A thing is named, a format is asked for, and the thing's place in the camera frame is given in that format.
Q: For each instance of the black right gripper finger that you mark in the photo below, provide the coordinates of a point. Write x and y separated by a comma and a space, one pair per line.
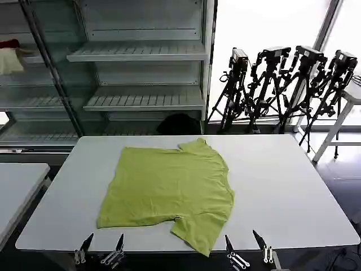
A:
260, 240
229, 248

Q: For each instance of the black bundle under shelf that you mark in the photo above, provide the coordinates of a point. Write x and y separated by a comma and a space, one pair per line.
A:
179, 124

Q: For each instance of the black tripod with wide camera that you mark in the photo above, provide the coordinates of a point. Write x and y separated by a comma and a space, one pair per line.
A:
306, 73
270, 82

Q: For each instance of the light green t-shirt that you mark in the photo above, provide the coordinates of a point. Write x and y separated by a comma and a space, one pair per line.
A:
169, 186

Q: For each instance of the white metal shelf rack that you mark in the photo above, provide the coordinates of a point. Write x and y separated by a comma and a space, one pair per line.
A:
146, 53

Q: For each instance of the grey glass-fronted shelf rack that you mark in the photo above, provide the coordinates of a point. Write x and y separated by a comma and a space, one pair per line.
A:
34, 90

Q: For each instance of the white side table frame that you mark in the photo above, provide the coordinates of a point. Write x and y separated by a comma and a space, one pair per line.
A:
345, 110

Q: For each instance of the grey side table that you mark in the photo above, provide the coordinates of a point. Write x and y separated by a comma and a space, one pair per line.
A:
17, 183

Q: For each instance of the black tripod with small camera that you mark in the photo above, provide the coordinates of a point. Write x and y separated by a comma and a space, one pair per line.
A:
235, 84

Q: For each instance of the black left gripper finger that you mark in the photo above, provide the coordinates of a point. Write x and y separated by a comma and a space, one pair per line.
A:
84, 247
118, 248

